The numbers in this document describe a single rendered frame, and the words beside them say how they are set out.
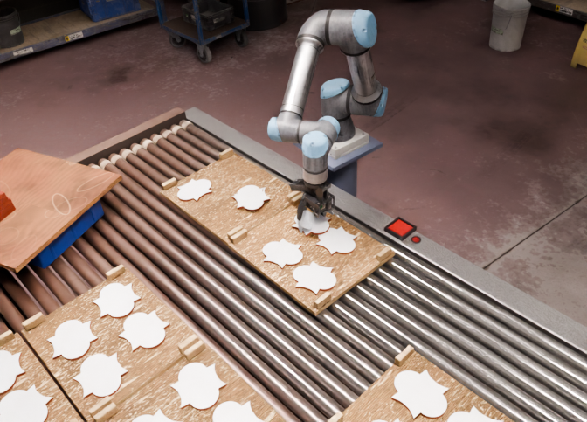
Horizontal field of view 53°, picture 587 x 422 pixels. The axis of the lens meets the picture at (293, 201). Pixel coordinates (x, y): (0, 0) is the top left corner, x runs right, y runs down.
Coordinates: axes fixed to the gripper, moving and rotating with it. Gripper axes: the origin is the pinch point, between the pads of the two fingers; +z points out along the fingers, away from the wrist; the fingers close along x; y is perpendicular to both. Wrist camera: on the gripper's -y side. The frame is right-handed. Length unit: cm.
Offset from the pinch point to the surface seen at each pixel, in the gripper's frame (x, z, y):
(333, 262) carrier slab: -7.3, 0.6, 17.6
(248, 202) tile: -8.4, 0.5, -23.0
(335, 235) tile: 1.4, 0.0, 10.1
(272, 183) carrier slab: 5.8, 2.7, -27.1
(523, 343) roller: 8, 0, 74
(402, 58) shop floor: 272, 105, -176
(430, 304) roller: 1.7, 1.4, 48.2
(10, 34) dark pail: 41, 90, -433
